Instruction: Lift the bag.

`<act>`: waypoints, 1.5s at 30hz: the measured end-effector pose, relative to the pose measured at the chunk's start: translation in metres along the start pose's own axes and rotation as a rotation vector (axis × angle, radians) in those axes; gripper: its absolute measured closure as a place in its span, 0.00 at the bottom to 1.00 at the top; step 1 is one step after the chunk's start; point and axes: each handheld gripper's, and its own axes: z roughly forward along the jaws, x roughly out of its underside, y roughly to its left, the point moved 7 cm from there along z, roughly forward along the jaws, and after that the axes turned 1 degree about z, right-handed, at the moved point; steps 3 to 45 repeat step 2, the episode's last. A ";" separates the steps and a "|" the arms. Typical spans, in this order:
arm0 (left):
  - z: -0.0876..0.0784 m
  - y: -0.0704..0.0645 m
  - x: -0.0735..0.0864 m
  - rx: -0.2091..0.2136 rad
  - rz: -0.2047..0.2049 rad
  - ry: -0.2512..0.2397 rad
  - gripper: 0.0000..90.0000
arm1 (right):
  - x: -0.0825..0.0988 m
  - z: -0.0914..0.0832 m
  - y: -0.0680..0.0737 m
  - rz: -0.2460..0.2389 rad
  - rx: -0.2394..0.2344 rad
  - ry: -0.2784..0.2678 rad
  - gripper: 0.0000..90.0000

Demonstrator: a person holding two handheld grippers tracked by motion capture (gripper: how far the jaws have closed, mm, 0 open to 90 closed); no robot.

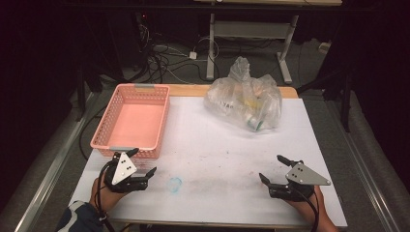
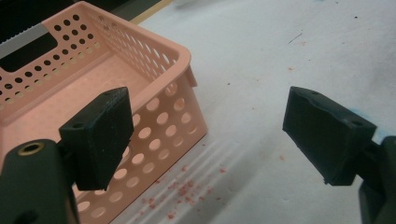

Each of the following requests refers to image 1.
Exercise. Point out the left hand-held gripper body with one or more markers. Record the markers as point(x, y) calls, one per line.
point(123, 169)

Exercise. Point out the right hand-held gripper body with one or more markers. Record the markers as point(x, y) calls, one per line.
point(304, 175)

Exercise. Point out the pink plastic basket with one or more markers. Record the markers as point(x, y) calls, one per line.
point(138, 122)

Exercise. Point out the clear smiley plastic bag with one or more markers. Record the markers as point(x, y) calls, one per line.
point(232, 96)

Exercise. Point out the person's left hand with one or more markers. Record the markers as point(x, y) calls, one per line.
point(108, 198)

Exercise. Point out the person's right hand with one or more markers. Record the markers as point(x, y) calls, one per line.
point(306, 211)

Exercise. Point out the white table board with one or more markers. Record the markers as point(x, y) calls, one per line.
point(209, 148)

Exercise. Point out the black metal stand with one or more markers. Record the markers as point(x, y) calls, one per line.
point(346, 103)
point(80, 96)

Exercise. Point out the white power adapter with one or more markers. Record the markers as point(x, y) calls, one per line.
point(192, 55)

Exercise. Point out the small beige box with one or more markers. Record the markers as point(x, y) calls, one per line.
point(324, 47)

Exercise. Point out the metal floor rail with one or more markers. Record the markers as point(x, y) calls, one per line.
point(48, 180)
point(374, 190)

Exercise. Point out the white metal desk frame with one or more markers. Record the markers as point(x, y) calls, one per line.
point(251, 29)

